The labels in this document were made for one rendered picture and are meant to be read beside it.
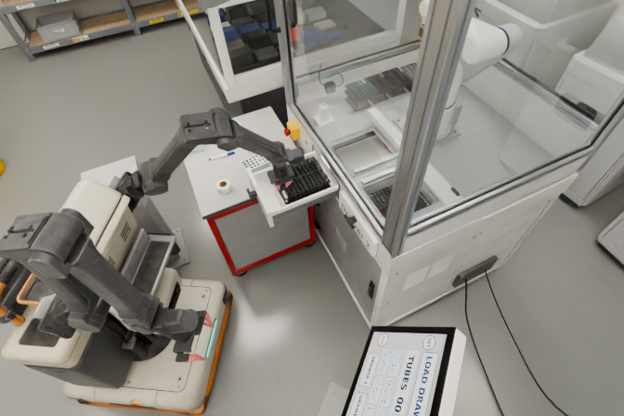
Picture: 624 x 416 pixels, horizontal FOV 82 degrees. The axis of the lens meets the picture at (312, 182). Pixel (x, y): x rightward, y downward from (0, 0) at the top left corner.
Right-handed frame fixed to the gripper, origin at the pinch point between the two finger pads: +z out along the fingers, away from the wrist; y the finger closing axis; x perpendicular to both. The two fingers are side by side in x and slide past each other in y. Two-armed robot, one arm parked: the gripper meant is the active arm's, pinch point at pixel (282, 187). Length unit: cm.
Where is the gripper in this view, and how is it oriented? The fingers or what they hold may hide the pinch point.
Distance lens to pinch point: 156.3
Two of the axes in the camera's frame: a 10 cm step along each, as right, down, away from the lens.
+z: 0.2, 6.2, 7.8
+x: 3.7, 7.2, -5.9
